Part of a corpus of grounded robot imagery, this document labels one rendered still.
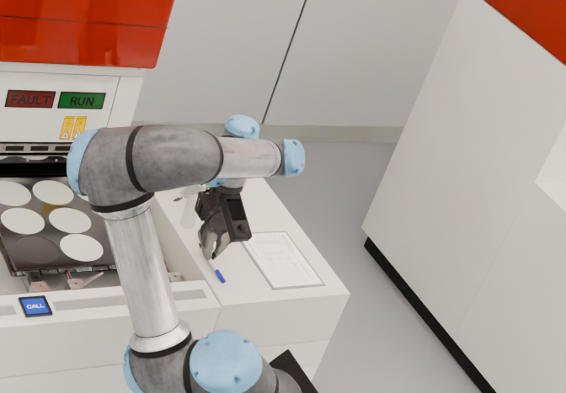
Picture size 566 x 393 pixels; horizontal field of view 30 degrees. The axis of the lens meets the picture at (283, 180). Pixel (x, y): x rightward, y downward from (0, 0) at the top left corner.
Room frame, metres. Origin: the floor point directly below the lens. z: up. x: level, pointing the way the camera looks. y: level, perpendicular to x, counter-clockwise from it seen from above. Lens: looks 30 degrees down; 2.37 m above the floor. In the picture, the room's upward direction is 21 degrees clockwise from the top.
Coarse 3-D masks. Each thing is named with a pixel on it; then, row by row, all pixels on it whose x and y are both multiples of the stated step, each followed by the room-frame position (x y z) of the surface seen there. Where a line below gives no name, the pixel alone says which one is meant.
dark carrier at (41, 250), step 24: (72, 192) 2.17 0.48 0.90; (0, 216) 1.97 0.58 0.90; (48, 216) 2.03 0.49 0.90; (96, 216) 2.10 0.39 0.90; (24, 240) 1.92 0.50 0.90; (48, 240) 1.95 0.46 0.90; (96, 240) 2.01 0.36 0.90; (24, 264) 1.83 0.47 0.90; (48, 264) 1.86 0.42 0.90; (72, 264) 1.89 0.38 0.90; (96, 264) 1.93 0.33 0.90
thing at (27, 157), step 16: (0, 160) 2.14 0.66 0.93; (16, 160) 2.17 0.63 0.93; (32, 160) 2.19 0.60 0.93; (48, 160) 2.22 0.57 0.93; (64, 160) 2.24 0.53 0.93; (0, 176) 2.16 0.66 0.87; (16, 176) 2.18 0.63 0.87; (32, 176) 2.21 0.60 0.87; (48, 176) 2.24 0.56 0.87; (64, 176) 2.26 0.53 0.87
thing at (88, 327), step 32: (96, 288) 1.77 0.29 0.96; (192, 288) 1.89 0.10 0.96; (0, 320) 1.57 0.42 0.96; (32, 320) 1.61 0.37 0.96; (64, 320) 1.64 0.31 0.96; (96, 320) 1.68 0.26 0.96; (128, 320) 1.73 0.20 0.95; (192, 320) 1.82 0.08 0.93; (0, 352) 1.56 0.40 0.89; (32, 352) 1.60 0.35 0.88; (64, 352) 1.65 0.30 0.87; (96, 352) 1.69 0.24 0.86
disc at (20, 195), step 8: (0, 184) 2.09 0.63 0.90; (8, 184) 2.10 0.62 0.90; (16, 184) 2.11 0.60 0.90; (0, 192) 2.06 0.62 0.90; (8, 192) 2.07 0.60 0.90; (16, 192) 2.08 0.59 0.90; (24, 192) 2.09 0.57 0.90; (0, 200) 2.03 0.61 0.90; (8, 200) 2.04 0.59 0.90; (16, 200) 2.05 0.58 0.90; (24, 200) 2.06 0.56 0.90
